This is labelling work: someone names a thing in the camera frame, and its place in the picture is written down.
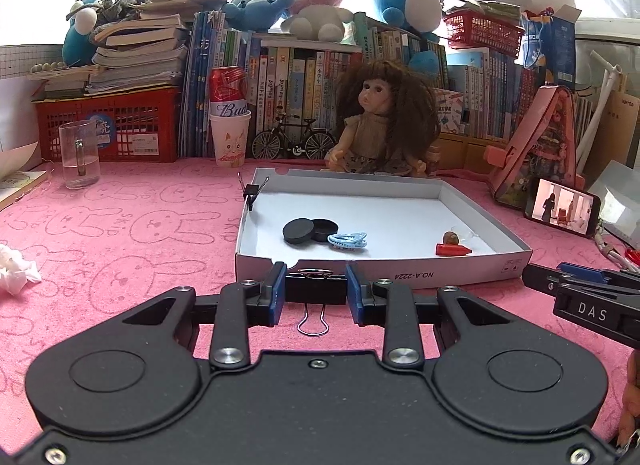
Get white paper sheet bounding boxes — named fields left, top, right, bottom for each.
left=0, top=141, right=40, bottom=181

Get red plastic crate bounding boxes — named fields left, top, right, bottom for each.
left=34, top=86, right=182, bottom=163

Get row of thin blue booklets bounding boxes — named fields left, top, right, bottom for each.
left=179, top=10, right=251, bottom=158

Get yellow cover book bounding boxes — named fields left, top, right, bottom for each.
left=0, top=170, right=51, bottom=211

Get blue carton box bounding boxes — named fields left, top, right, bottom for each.
left=520, top=5, right=583, bottom=91

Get small pile of papers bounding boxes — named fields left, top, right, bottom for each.
left=27, top=64, right=98, bottom=101

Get person's right hand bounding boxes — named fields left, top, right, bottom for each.
left=617, top=348, right=640, bottom=449

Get blue hair clip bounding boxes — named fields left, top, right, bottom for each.
left=327, top=230, right=368, bottom=251

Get grey patterned cloth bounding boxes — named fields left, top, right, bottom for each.
left=97, top=0, right=153, bottom=21

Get brown paper envelope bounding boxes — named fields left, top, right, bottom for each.
left=585, top=88, right=640, bottom=181

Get white cable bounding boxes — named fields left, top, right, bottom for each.
left=592, top=228, right=640, bottom=271

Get colourful patterned box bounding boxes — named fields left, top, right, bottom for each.
left=434, top=88, right=468, bottom=135

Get blue white penguin plush toy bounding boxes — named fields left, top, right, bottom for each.
left=61, top=0, right=101, bottom=66

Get row of blue spine books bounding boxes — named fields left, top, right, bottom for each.
left=445, top=48, right=538, bottom=141

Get small black binder clip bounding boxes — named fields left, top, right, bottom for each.
left=237, top=171, right=271, bottom=211

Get white cardboard box tray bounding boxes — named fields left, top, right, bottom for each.
left=235, top=168, right=533, bottom=291

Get grey laptop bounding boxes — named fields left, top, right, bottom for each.
left=595, top=160, right=640, bottom=251

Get white cat print paper cup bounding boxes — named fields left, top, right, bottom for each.
left=209, top=110, right=252, bottom=167

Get large black binder clip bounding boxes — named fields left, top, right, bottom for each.
left=286, top=267, right=348, bottom=335

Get black round container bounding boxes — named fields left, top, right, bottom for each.
left=310, top=218, right=337, bottom=245

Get black round lid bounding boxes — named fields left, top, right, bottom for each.
left=282, top=218, right=315, bottom=246

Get green packets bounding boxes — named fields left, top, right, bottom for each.
left=477, top=1, right=523, bottom=21

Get row of colourful children's books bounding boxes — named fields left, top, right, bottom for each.
left=245, top=35, right=363, bottom=146

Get curly brown hair doll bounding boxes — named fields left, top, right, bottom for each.
left=322, top=59, right=441, bottom=178

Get clear glass mug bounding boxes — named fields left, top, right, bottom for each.
left=58, top=120, right=101, bottom=190

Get brown wooden box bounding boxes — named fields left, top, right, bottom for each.
left=435, top=134, right=506, bottom=177

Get pink folding toy stand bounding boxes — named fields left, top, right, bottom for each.
left=487, top=85, right=586, bottom=211

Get crumpled white tissue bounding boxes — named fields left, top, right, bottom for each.
left=0, top=243, right=43, bottom=296

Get blue elephant plush toy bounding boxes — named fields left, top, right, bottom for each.
left=221, top=0, right=296, bottom=32

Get black smartphone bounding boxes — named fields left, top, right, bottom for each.
left=523, top=176, right=602, bottom=238

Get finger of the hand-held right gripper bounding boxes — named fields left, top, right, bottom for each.
left=521, top=263, right=567, bottom=297
left=559, top=266, right=640, bottom=283

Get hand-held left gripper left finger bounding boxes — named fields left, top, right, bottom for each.
left=122, top=261, right=288, bottom=371

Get red plastic basket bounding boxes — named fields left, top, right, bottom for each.
left=442, top=10, right=526, bottom=57

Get white plastic pipe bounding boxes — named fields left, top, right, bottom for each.
left=575, top=50, right=626, bottom=168

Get black toy bicycle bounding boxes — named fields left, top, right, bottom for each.
left=251, top=112, right=337, bottom=162

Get pink rabbit print tablecloth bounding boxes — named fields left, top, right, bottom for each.
left=0, top=155, right=640, bottom=446

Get stack of worn books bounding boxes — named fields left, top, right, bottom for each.
left=90, top=0, right=191, bottom=96

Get row of green spine books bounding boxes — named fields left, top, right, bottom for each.
left=350, top=12, right=446, bottom=71

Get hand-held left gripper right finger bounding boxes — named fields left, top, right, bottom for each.
left=345, top=263, right=507, bottom=371

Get red beer can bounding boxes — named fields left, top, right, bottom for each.
left=209, top=65, right=248, bottom=118

